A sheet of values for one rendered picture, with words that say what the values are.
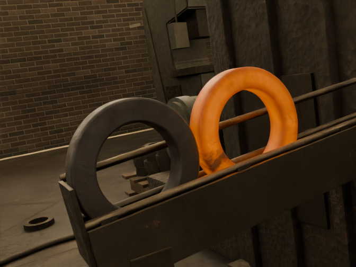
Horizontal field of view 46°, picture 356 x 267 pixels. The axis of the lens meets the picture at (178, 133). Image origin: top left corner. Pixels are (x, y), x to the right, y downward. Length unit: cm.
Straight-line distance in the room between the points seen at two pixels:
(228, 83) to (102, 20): 643
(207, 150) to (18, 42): 618
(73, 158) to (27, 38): 622
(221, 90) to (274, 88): 10
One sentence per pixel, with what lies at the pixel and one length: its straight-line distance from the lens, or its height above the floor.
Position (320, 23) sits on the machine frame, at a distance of 107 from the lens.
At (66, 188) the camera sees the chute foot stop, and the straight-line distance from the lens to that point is 54.
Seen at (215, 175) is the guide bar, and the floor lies 62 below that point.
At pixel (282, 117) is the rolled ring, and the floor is 68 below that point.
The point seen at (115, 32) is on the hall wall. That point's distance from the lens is 705.
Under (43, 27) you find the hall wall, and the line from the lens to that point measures 679.
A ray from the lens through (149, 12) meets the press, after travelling 588.
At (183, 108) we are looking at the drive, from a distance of 197.
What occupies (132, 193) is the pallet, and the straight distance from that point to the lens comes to 305.
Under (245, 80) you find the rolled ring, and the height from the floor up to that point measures 75.
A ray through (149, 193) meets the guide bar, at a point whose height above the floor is 61.
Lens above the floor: 76
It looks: 7 degrees down
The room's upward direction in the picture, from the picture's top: 9 degrees counter-clockwise
